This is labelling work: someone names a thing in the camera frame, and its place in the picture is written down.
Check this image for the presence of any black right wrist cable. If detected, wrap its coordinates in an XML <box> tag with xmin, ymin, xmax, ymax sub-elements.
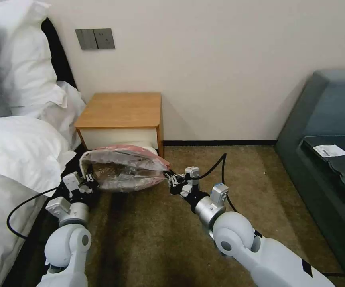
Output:
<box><xmin>197</xmin><ymin>153</ymin><xmax>236</xmax><ymax>213</ymax></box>

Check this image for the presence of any dark teal sofa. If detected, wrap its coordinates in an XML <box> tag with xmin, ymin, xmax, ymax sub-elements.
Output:
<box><xmin>275</xmin><ymin>69</ymin><xmax>345</xmax><ymax>280</ymax></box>

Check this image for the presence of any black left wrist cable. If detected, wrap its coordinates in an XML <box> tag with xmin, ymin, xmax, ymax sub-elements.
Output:
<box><xmin>6</xmin><ymin>183</ymin><xmax>68</xmax><ymax>239</ymax></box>

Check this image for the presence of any white duvet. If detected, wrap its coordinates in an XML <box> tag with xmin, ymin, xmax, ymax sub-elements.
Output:
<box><xmin>0</xmin><ymin>115</ymin><xmax>78</xmax><ymax>198</ymax></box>

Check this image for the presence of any wooden nightstand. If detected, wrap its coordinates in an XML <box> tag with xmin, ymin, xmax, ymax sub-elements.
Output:
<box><xmin>74</xmin><ymin>92</ymin><xmax>164</xmax><ymax>158</ymax></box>

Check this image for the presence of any grey wall switch plate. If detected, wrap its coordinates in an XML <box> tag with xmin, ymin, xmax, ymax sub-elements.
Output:
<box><xmin>75</xmin><ymin>29</ymin><xmax>96</xmax><ymax>51</ymax></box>

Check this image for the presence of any large white pillow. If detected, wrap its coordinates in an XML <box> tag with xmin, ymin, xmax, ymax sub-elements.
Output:
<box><xmin>0</xmin><ymin>0</ymin><xmax>60</xmax><ymax>109</ymax></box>

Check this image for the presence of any crumpled white pillow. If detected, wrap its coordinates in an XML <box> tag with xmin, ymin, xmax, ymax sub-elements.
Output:
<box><xmin>16</xmin><ymin>80</ymin><xmax>87</xmax><ymax>151</ymax></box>

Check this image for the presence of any black headboard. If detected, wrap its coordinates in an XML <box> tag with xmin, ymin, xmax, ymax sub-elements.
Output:
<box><xmin>40</xmin><ymin>16</ymin><xmax>79</xmax><ymax>91</ymax></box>

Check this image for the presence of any red translucent garbage bag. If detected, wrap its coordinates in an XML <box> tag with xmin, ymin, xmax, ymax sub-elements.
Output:
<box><xmin>79</xmin><ymin>143</ymin><xmax>172</xmax><ymax>193</ymax></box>

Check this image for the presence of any black sofa cushion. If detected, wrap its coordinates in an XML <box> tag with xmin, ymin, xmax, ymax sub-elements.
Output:
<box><xmin>299</xmin><ymin>134</ymin><xmax>345</xmax><ymax>205</ymax></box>

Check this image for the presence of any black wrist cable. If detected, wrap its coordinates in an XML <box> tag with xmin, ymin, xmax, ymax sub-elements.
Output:
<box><xmin>6</xmin><ymin>183</ymin><xmax>68</xmax><ymax>239</ymax></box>
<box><xmin>197</xmin><ymin>153</ymin><xmax>236</xmax><ymax>213</ymax></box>

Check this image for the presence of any black baseboard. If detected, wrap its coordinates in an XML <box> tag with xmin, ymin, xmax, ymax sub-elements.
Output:
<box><xmin>162</xmin><ymin>139</ymin><xmax>278</xmax><ymax>147</ymax></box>

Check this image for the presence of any white paper label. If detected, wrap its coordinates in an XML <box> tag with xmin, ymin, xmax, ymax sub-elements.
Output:
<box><xmin>313</xmin><ymin>144</ymin><xmax>345</xmax><ymax>158</ymax></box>

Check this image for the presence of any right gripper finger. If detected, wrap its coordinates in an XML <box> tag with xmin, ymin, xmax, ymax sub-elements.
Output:
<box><xmin>163</xmin><ymin>169</ymin><xmax>187</xmax><ymax>185</ymax></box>
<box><xmin>168</xmin><ymin>180</ymin><xmax>185</xmax><ymax>195</ymax></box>

